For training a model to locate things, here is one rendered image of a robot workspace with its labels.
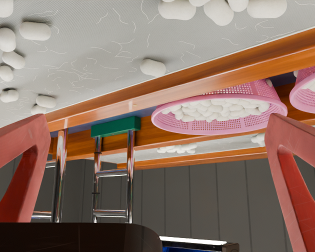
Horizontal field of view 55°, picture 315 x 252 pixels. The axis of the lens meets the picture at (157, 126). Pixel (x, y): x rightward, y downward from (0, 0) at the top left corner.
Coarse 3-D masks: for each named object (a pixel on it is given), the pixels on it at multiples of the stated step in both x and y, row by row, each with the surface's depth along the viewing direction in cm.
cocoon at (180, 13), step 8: (160, 0) 29; (176, 0) 29; (184, 0) 29; (160, 8) 29; (168, 8) 29; (176, 8) 29; (184, 8) 29; (192, 8) 29; (168, 16) 29; (176, 16) 29; (184, 16) 29; (192, 16) 30
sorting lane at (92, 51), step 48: (48, 0) 30; (96, 0) 30; (144, 0) 30; (288, 0) 30; (48, 48) 40; (96, 48) 39; (144, 48) 39; (192, 48) 39; (240, 48) 39; (96, 96) 57
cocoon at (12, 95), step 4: (4, 92) 53; (8, 92) 52; (12, 92) 52; (16, 92) 53; (0, 96) 53; (4, 96) 53; (8, 96) 52; (12, 96) 52; (16, 96) 53; (4, 100) 53; (8, 100) 53; (12, 100) 53
